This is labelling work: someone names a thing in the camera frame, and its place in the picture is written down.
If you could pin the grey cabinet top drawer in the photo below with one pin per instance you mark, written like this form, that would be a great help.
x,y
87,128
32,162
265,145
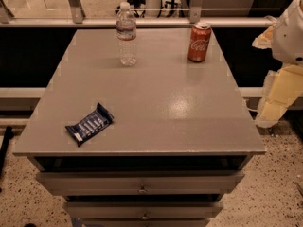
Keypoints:
x,y
139,183

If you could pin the metal railing frame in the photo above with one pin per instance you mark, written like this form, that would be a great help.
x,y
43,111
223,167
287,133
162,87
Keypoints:
x,y
148,13

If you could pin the black pole at left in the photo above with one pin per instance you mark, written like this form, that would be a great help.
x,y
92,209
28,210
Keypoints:
x,y
8,135

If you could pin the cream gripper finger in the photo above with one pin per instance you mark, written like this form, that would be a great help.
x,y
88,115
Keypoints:
x,y
280,90
264,40

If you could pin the clear plastic water bottle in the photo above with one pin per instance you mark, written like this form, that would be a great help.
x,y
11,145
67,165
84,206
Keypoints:
x,y
126,34

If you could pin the grey cabinet drawer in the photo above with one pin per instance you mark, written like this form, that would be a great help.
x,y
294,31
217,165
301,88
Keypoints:
x,y
143,210
139,183

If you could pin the blue rxbar blueberry wrapper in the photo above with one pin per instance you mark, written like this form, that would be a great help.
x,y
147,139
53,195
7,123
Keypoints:
x,y
92,124

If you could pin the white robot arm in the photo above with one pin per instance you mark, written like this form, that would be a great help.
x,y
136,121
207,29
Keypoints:
x,y
287,41

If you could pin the red coke can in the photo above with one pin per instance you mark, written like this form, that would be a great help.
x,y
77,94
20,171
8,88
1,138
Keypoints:
x,y
199,41

